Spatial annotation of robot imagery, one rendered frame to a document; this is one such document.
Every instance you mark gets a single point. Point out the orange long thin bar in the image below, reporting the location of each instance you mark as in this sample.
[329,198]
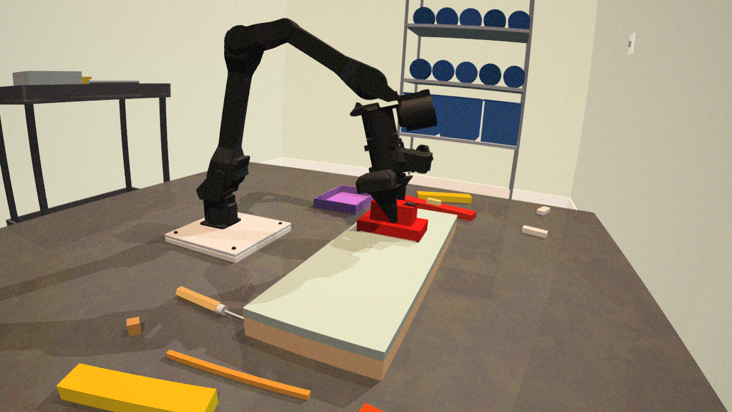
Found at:
[239,376]

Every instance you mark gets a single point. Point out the orange-handled awl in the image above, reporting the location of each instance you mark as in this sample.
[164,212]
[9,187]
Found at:
[368,408]

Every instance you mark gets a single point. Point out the awl with yellow-brown wooden handle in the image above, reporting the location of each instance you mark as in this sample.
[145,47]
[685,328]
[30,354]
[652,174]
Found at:
[203,302]

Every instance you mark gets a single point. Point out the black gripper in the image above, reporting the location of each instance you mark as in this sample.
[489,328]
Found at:
[382,183]

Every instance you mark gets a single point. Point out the yellow flat bar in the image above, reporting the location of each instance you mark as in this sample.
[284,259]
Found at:
[445,197]
[123,392]

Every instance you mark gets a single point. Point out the purple shallow tray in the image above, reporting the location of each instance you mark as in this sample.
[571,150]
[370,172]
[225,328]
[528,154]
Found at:
[343,199]

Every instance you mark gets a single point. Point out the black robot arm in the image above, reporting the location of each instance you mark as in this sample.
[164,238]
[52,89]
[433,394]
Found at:
[243,50]

